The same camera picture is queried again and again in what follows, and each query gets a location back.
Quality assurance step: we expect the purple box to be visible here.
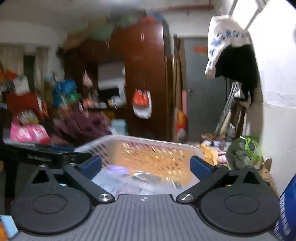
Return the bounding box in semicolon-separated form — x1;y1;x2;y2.
91;165;183;198

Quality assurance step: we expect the pink floral blanket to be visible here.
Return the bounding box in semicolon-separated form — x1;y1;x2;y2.
10;116;50;144

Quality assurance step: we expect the green white plastic bag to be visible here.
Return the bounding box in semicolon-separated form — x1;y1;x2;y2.
226;136;264;170

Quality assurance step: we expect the maroon clothes pile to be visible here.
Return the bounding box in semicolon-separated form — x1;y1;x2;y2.
54;111;112;146

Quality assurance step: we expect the white plastic laundry basket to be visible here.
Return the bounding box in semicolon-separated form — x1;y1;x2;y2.
75;135;203;191

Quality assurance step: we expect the grey door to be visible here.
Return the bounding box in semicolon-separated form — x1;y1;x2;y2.
184;38;229;142

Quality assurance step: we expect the blue plastic bags pile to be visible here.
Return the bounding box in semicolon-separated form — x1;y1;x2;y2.
52;79;82;108

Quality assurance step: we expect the orange white hanging bag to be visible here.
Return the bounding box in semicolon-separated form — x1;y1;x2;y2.
132;89;152;120

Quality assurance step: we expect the blue shopping bag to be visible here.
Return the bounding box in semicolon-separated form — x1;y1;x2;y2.
273;175;296;241

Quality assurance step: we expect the beige curtain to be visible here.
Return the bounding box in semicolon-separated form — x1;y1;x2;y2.
1;44;49;94

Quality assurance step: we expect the dark red wooden wardrobe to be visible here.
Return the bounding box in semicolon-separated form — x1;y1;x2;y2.
62;21;173;141

